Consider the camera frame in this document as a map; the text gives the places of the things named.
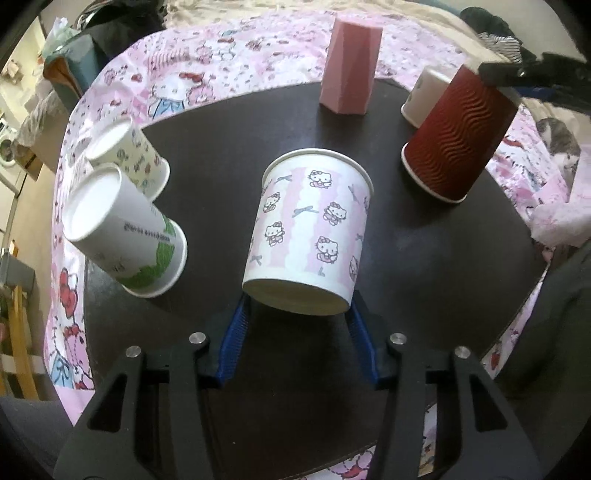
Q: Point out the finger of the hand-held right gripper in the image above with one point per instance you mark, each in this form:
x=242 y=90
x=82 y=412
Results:
x=551 y=94
x=501 y=74

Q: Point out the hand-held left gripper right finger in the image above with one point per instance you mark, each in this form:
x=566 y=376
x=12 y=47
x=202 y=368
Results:
x=367 y=346

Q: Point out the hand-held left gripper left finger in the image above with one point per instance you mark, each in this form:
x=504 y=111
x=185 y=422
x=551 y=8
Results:
x=233 y=341

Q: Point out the maroon ribbed paper cup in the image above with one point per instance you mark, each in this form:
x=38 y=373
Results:
x=457 y=138

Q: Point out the white cup pale green print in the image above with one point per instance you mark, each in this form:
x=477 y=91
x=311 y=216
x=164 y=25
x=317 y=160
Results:
x=422 y=97

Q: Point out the white cup cartoon cat print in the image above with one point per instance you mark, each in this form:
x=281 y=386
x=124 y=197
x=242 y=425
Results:
x=304 y=221

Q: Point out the pink faceted cup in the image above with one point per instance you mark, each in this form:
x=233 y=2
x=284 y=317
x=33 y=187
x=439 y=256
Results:
x=348 y=69

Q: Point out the white cup green leaf print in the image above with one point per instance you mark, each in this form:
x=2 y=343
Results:
x=124 y=230

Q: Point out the white cup small heart print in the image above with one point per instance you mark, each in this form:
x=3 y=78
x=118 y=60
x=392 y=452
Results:
x=138 y=157

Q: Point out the black white striped garment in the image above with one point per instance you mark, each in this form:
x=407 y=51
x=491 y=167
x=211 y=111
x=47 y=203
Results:
x=503 y=46

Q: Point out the tabby cat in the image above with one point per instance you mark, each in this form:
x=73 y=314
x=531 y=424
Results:
x=561 y=143

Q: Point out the black clothing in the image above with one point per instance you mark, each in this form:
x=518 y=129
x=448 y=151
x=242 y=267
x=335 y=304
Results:
x=489 y=21

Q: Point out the person's dark clothed leg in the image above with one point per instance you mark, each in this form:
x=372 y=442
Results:
x=27 y=438
x=549 y=332

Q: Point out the yellow wooden chair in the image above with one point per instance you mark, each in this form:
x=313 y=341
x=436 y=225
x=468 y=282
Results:
x=21 y=341

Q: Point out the grey box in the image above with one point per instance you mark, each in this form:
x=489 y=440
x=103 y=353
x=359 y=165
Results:
x=16 y=277

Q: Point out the cream duvet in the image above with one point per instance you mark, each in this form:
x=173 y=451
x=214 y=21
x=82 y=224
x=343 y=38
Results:
x=277 y=7

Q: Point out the pink cartoon printed blanket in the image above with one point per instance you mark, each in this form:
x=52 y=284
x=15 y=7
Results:
x=207 y=69

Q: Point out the brown bin with plastic bag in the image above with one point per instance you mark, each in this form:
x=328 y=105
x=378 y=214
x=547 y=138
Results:
x=34 y=138

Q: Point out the white washing machine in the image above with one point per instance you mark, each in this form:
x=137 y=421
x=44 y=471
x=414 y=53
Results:
x=7 y=143

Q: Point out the blue padded chair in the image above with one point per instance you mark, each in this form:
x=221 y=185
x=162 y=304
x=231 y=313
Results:
x=76 y=64

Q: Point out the black bag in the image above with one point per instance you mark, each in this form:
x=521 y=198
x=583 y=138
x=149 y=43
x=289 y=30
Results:
x=124 y=18

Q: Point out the white plastic bag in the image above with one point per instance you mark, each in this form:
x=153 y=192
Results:
x=57 y=34

